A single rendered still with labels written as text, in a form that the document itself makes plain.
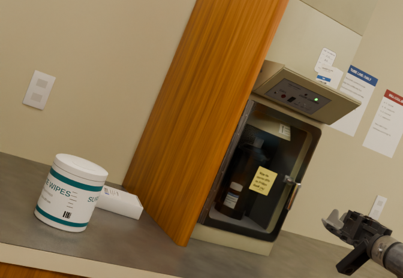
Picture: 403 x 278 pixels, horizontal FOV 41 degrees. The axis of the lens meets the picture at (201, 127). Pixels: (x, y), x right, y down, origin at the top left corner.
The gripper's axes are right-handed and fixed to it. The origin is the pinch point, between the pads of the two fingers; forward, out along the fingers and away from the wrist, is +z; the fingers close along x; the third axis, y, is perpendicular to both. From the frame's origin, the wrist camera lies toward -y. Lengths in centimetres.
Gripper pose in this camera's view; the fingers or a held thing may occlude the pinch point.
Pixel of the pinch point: (326, 223)
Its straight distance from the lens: 157.8
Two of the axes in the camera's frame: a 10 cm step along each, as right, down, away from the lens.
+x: -8.1, -3.0, -5.0
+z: -4.4, -2.4, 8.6
